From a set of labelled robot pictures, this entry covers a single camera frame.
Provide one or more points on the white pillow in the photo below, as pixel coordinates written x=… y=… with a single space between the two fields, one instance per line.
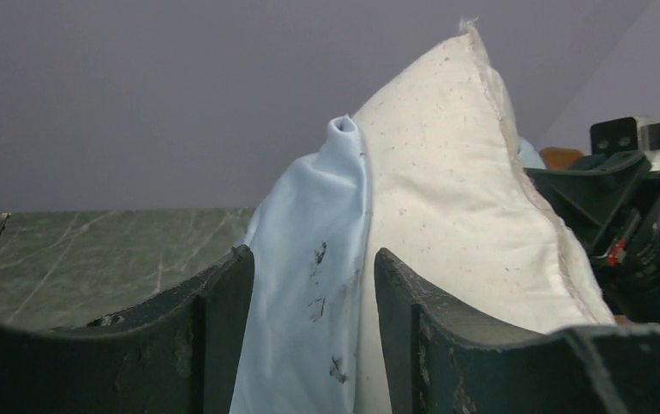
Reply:
x=451 y=199

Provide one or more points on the light blue pillowcase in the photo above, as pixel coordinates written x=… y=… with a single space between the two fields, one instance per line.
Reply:
x=309 y=238

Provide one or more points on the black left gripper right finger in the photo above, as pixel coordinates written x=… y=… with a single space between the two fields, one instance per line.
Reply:
x=445 y=356

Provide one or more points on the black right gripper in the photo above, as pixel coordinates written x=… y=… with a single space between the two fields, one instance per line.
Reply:
x=612 y=206

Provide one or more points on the orange tiered shelf rack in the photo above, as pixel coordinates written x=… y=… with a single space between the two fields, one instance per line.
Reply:
x=560 y=158

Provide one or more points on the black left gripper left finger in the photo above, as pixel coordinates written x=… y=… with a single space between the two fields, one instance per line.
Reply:
x=176 y=352

